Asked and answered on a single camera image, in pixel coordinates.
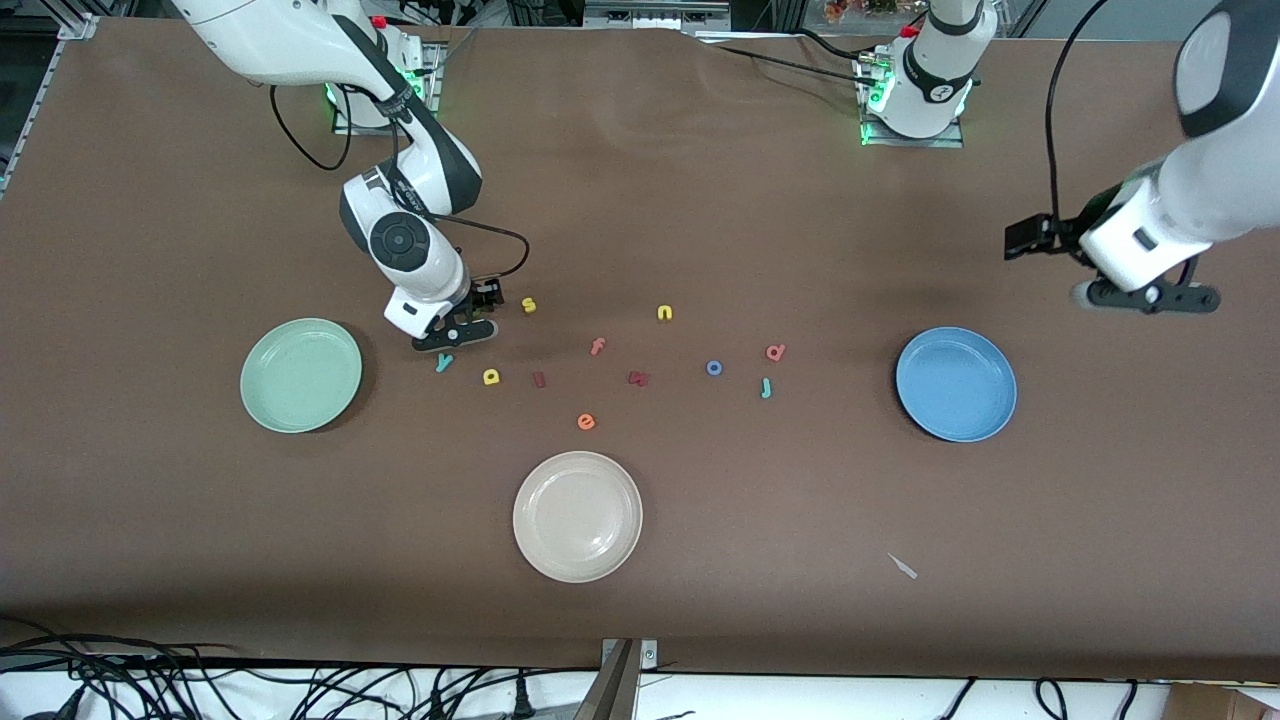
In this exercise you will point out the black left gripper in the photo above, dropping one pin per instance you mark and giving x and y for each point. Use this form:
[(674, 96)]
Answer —
[(1062, 236)]

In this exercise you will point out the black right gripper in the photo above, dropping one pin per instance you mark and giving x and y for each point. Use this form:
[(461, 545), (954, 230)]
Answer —
[(486, 296)]

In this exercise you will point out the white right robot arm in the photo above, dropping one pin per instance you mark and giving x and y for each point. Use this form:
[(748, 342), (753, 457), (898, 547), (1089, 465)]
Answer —
[(415, 250)]

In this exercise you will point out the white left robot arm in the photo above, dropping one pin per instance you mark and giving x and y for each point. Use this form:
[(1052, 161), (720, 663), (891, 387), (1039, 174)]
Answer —
[(1200, 200)]

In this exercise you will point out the blue plate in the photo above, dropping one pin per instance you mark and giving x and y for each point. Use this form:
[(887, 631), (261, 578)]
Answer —
[(956, 385)]

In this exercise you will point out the green plate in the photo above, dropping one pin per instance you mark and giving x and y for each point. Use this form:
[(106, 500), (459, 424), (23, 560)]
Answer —
[(300, 376)]

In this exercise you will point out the beige plate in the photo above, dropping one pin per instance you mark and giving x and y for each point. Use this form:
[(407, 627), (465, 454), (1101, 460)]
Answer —
[(577, 517)]

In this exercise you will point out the orange flower decoration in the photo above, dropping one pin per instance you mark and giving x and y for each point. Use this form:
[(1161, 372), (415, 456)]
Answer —
[(860, 8)]

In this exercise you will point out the silver metal box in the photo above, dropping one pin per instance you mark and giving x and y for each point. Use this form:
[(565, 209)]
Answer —
[(655, 12)]

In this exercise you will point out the white tape scrap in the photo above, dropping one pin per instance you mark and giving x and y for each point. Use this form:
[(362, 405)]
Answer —
[(902, 566)]

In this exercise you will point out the black power plug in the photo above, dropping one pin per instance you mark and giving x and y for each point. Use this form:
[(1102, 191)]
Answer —
[(521, 700)]

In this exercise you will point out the grey metal beam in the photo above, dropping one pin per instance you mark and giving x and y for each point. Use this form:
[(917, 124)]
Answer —
[(610, 695)]

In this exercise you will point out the brown cardboard box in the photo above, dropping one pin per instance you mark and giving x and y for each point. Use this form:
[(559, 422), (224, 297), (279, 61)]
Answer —
[(1220, 705)]

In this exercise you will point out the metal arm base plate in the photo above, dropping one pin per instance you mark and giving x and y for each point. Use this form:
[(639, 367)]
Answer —
[(950, 142), (434, 85)]

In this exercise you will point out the silver bracket plate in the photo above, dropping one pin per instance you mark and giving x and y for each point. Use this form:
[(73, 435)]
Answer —
[(648, 655)]

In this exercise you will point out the aluminium frame rail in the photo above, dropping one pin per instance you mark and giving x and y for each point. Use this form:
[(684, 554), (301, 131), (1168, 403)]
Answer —
[(78, 25)]

